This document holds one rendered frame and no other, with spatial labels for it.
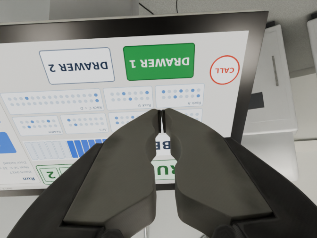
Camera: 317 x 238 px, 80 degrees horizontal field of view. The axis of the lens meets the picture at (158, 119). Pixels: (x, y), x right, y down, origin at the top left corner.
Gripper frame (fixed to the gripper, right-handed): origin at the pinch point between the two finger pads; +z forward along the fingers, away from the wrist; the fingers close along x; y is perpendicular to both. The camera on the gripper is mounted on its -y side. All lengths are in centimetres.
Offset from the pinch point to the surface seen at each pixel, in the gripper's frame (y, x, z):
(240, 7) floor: -4, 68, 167
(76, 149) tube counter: 14.5, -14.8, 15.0
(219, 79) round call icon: 3.1, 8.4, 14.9
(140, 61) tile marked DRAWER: 0.1, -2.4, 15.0
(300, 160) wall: 192, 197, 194
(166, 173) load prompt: 20.9, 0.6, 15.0
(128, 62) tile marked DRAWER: 0.1, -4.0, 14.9
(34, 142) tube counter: 12.6, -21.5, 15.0
